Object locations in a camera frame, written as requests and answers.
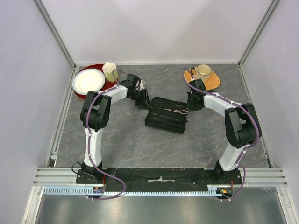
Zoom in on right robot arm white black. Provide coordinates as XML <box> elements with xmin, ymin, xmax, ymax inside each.
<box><xmin>186</xmin><ymin>79</ymin><xmax>262</xmax><ymax>184</ymax></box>

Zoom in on black zipper tool case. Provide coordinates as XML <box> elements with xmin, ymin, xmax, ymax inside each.
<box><xmin>145</xmin><ymin>97</ymin><xmax>187</xmax><ymax>134</ymax></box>

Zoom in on cream mug black handle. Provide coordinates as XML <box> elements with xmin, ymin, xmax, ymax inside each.
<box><xmin>190</xmin><ymin>64</ymin><xmax>212</xmax><ymax>83</ymax></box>

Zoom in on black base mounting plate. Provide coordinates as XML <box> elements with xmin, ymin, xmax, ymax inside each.
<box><xmin>77</xmin><ymin>167</ymin><xmax>243</xmax><ymax>193</ymax></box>

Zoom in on pale yellow cup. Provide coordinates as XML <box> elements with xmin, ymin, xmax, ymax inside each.
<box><xmin>102</xmin><ymin>61</ymin><xmax>118</xmax><ymax>83</ymax></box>

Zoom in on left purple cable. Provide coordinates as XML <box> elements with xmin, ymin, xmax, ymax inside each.
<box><xmin>85</xmin><ymin>69</ymin><xmax>127</xmax><ymax>201</ymax></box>

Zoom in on purple cable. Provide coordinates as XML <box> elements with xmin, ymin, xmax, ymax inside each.
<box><xmin>85</xmin><ymin>69</ymin><xmax>127</xmax><ymax>201</ymax></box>
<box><xmin>182</xmin><ymin>67</ymin><xmax>262</xmax><ymax>203</ymax></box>

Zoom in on orange woven coaster mat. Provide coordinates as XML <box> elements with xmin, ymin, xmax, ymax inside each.
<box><xmin>184</xmin><ymin>70</ymin><xmax>221</xmax><ymax>91</ymax></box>

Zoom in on silver scissors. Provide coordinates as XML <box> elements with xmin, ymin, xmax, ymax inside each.
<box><xmin>164</xmin><ymin>108</ymin><xmax>189</xmax><ymax>117</ymax></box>

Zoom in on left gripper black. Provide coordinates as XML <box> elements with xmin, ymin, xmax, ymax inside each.
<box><xmin>128</xmin><ymin>89</ymin><xmax>154</xmax><ymax>111</ymax></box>

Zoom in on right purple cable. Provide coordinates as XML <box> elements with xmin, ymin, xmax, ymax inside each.
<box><xmin>182</xmin><ymin>67</ymin><xmax>262</xmax><ymax>203</ymax></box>

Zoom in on white paper plate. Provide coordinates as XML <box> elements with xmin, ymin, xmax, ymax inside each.
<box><xmin>72</xmin><ymin>69</ymin><xmax>105</xmax><ymax>95</ymax></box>

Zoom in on grey slotted cable duct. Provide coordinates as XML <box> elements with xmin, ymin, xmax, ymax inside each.
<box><xmin>43</xmin><ymin>186</ymin><xmax>232</xmax><ymax>196</ymax></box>

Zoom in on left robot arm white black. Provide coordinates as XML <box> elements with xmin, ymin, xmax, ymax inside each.
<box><xmin>80</xmin><ymin>74</ymin><xmax>153</xmax><ymax>183</ymax></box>

